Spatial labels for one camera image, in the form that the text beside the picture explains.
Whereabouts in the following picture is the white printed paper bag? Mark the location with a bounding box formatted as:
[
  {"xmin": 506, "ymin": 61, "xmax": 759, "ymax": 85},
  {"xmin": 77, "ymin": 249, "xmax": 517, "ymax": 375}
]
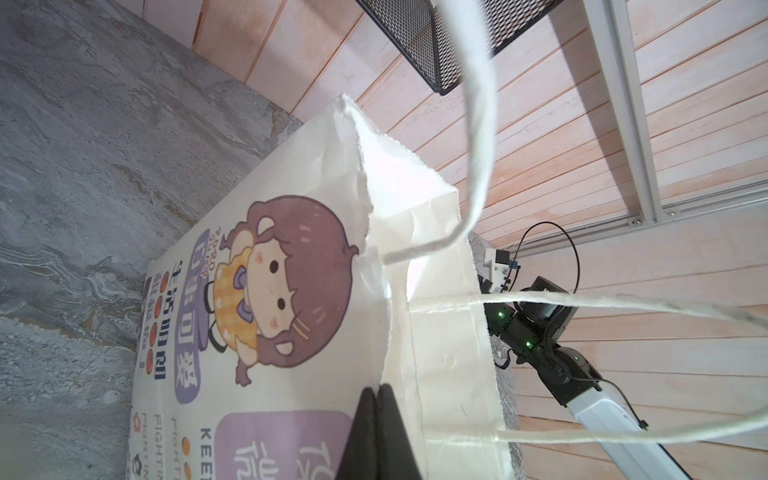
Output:
[{"xmin": 126, "ymin": 1, "xmax": 767, "ymax": 479}]

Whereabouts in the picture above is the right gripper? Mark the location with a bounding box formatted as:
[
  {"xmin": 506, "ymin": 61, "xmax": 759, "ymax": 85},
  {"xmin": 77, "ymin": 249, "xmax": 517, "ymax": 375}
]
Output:
[{"xmin": 484, "ymin": 302, "xmax": 577, "ymax": 366}]

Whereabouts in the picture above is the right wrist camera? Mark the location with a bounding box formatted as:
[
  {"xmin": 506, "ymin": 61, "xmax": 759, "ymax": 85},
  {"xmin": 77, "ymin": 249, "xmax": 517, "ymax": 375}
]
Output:
[{"xmin": 479, "ymin": 248, "xmax": 519, "ymax": 294}]

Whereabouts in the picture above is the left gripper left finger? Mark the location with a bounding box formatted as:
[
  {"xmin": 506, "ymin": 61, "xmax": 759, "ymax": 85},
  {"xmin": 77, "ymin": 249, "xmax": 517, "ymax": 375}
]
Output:
[{"xmin": 336, "ymin": 388, "xmax": 378, "ymax": 480}]

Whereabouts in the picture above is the aluminium frame crossbar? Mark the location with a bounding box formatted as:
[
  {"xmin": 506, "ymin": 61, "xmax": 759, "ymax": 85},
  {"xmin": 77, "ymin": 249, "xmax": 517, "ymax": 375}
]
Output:
[{"xmin": 475, "ymin": 1, "xmax": 767, "ymax": 247}]

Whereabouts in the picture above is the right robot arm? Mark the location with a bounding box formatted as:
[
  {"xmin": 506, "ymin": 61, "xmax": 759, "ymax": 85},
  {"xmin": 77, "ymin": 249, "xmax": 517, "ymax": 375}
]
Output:
[{"xmin": 484, "ymin": 302, "xmax": 692, "ymax": 479}]

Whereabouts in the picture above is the black mesh basket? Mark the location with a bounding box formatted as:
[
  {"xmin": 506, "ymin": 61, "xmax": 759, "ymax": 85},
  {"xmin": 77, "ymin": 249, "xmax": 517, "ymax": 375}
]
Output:
[{"xmin": 359, "ymin": 0, "xmax": 559, "ymax": 96}]

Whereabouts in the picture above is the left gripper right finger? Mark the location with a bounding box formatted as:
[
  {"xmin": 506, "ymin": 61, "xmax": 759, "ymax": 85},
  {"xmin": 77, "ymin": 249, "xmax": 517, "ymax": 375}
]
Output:
[{"xmin": 376, "ymin": 384, "xmax": 422, "ymax": 480}]

